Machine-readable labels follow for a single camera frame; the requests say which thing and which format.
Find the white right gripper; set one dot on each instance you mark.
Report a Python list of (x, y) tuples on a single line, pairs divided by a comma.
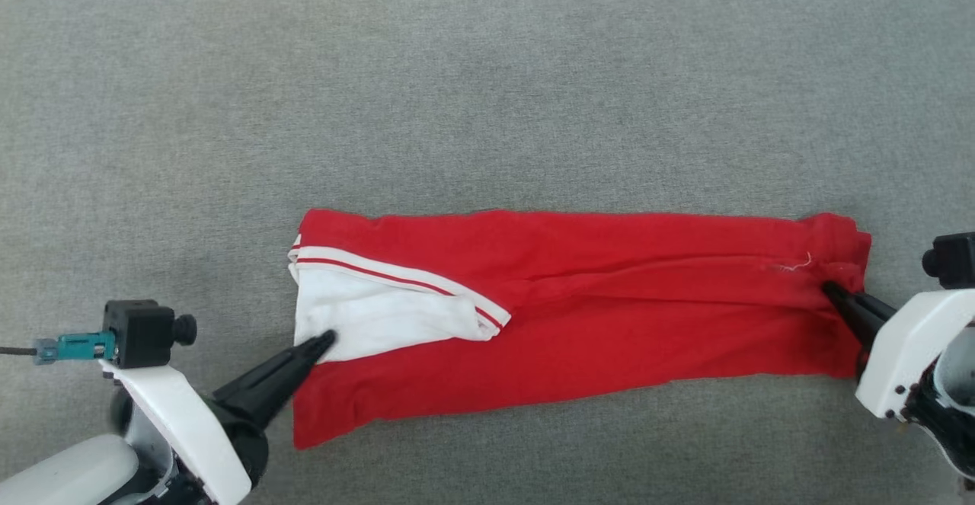
[(910, 353)]

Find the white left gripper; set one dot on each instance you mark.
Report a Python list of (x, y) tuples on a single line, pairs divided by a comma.
[(190, 436)]

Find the red garment with white stripes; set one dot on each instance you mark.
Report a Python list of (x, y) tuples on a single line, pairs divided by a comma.
[(609, 322)]

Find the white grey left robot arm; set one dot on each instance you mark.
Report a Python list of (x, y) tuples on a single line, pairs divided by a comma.
[(68, 474)]

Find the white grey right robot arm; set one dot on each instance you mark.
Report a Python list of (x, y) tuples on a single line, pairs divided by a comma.
[(952, 413)]

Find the grey fabric sofa cushion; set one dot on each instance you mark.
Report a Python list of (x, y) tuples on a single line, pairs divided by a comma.
[(487, 94)]

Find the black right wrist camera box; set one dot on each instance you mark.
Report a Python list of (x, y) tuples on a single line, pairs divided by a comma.
[(952, 260)]

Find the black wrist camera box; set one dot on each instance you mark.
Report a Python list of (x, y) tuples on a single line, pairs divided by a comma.
[(952, 260), (141, 334)]

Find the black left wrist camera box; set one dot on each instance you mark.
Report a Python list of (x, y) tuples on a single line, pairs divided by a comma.
[(141, 334)]

